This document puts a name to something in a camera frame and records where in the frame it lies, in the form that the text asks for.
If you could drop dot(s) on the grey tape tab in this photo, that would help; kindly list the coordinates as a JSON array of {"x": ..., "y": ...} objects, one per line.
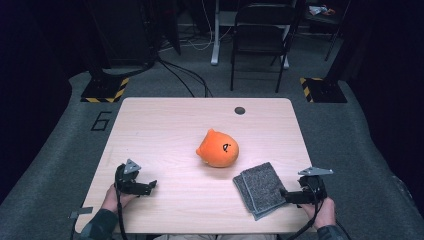
[{"x": 81, "y": 212}]

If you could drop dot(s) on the dark cabinet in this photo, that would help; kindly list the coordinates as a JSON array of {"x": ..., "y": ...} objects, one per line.
[{"x": 123, "y": 33}]

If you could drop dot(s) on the white and orange clutter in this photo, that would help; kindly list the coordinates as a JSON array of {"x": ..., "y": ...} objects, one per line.
[{"x": 320, "y": 10}]

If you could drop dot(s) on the white desk leg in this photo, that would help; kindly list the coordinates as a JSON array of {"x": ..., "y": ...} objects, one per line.
[{"x": 215, "y": 40}]

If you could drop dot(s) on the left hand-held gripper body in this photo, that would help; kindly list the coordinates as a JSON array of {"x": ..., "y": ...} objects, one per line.
[{"x": 128, "y": 185}]

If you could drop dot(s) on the grey fluffy cloth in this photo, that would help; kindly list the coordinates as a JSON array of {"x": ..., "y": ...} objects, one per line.
[{"x": 261, "y": 190}]

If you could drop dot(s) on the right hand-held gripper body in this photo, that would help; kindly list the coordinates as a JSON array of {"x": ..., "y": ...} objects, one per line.
[{"x": 311, "y": 186}]

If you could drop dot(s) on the orange plush toy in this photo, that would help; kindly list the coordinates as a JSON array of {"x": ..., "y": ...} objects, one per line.
[{"x": 215, "y": 151}]

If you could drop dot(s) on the person's left hand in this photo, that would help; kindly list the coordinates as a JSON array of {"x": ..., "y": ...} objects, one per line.
[{"x": 110, "y": 200}]

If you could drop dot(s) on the black folding chair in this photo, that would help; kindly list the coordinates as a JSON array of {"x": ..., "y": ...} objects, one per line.
[{"x": 263, "y": 35}]

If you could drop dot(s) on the person's right hand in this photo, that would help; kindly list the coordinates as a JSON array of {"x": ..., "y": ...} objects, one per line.
[{"x": 325, "y": 213}]

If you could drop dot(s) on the striped black stand base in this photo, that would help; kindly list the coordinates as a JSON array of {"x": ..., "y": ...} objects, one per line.
[
  {"x": 325, "y": 90},
  {"x": 103, "y": 90}
]

